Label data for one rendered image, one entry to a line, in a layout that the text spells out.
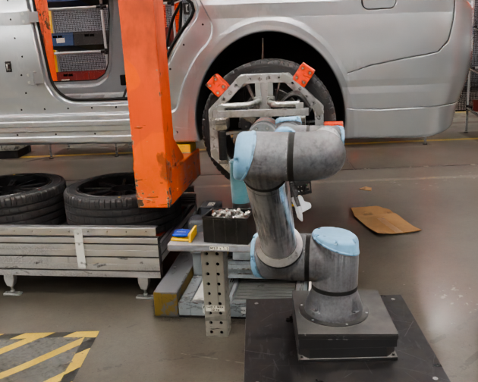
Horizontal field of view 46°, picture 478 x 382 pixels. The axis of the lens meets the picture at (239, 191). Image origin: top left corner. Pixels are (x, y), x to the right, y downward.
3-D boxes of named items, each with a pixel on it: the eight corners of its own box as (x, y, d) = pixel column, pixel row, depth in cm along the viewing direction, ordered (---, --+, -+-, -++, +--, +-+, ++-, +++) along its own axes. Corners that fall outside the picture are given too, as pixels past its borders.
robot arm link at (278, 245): (305, 288, 188) (293, 171, 124) (253, 284, 191) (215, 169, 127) (307, 245, 196) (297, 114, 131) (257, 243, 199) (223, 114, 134)
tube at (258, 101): (262, 104, 264) (261, 82, 262) (257, 110, 246) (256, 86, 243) (225, 106, 267) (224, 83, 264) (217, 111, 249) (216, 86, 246)
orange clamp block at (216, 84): (231, 86, 271) (217, 73, 271) (228, 87, 264) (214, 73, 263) (221, 96, 273) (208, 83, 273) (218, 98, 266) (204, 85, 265)
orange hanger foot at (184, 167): (201, 174, 334) (197, 116, 325) (179, 198, 284) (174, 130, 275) (174, 174, 337) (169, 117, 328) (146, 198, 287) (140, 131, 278)
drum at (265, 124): (281, 144, 274) (281, 115, 270) (278, 152, 254) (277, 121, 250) (253, 145, 276) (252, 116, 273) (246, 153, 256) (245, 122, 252)
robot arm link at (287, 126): (305, 127, 181) (307, 121, 193) (269, 127, 183) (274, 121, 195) (305, 156, 184) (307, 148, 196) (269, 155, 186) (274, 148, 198)
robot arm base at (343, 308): (365, 324, 178) (366, 296, 176) (304, 322, 181) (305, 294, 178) (360, 298, 196) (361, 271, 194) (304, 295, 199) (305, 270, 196)
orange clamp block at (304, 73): (304, 86, 266) (316, 70, 263) (303, 88, 259) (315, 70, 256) (292, 78, 266) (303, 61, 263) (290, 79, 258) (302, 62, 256)
